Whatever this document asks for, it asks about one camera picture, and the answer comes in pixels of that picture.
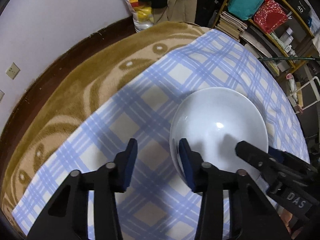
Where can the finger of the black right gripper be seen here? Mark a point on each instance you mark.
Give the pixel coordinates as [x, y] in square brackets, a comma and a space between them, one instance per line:
[255, 157]

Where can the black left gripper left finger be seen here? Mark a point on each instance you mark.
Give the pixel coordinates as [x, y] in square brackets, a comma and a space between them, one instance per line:
[115, 176]

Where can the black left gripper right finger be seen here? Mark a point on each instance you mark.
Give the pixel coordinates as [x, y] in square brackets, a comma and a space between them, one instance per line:
[197, 172]

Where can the plain white bowl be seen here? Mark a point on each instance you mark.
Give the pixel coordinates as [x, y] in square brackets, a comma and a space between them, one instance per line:
[214, 120]

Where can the blue plaid tablecloth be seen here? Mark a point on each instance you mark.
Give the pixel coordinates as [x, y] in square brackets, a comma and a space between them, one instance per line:
[158, 204]

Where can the brown patterned blanket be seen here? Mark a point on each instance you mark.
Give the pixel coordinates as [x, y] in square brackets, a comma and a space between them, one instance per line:
[71, 89]

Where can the green pole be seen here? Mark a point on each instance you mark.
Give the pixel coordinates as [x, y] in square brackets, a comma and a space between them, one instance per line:
[261, 59]

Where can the stack of books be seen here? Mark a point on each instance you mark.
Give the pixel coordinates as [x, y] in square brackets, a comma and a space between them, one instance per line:
[230, 25]

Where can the red patterned bag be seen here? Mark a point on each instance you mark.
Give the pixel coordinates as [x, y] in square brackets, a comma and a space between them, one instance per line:
[270, 16]

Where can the yellow wooden shelf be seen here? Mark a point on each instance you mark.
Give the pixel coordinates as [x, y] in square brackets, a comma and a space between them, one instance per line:
[291, 39]

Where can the plastic bag yellow items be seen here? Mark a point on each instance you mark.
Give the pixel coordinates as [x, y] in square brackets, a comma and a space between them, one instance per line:
[142, 14]

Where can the beige hanging garment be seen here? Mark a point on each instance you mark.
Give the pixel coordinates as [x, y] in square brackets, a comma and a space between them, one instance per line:
[176, 11]

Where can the white wire rack cart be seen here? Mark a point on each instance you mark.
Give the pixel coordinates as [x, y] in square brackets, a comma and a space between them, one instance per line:
[296, 93]

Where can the white wall socket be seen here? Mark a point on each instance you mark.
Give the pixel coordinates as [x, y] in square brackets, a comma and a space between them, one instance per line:
[12, 71]
[1, 95]

